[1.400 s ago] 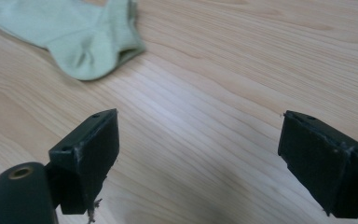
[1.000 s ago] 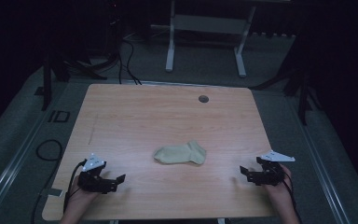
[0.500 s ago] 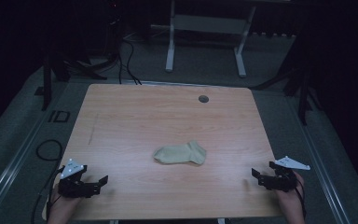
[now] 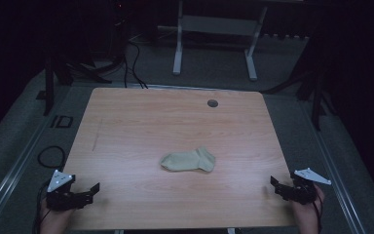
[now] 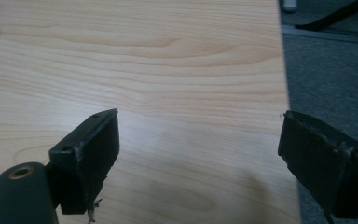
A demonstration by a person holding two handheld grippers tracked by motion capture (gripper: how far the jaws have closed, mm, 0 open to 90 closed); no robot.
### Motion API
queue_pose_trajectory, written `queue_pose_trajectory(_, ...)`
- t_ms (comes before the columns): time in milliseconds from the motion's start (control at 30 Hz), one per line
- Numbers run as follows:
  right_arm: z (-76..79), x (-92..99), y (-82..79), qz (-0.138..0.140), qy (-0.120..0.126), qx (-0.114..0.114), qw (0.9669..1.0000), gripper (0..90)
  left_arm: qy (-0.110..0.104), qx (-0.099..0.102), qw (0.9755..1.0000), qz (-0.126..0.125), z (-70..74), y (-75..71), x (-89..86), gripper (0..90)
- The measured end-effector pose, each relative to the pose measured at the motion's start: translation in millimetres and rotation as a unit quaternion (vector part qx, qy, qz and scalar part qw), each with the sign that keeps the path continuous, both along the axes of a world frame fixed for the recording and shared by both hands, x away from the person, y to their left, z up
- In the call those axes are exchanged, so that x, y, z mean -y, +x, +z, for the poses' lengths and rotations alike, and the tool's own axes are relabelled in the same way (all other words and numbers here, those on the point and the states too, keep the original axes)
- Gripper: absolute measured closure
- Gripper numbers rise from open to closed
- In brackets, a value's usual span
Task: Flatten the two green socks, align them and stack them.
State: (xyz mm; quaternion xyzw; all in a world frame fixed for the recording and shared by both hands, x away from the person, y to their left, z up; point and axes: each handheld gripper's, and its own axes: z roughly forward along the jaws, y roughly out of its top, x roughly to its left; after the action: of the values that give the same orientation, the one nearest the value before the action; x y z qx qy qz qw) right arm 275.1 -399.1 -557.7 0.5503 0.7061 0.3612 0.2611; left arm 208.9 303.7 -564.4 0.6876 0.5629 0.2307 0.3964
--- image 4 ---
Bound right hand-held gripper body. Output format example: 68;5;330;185
274;167;332;206

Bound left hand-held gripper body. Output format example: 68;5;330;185
46;169;94;212

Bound person's right hand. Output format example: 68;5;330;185
291;184;326;234

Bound person's left hand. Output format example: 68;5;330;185
40;197;76;234

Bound black metal stand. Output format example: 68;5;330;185
261;61;337;132
36;53;113;117

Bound dark equipment tower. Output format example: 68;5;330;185
109;0;131;61

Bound right hand-held gripper cable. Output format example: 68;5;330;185
311;194;324;234

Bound hand-held gripper cable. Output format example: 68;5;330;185
311;194;324;234
32;179;53;234

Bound left hand-held gripper cable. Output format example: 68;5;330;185
32;179;53;234

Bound black looped floor cable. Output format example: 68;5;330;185
37;144;67;170

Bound metal floor rail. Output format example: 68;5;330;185
300;100;368;234
0;125;52;232

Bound black cables on floor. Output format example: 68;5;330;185
122;38;149;90

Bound white desk frame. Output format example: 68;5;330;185
157;0;269;82

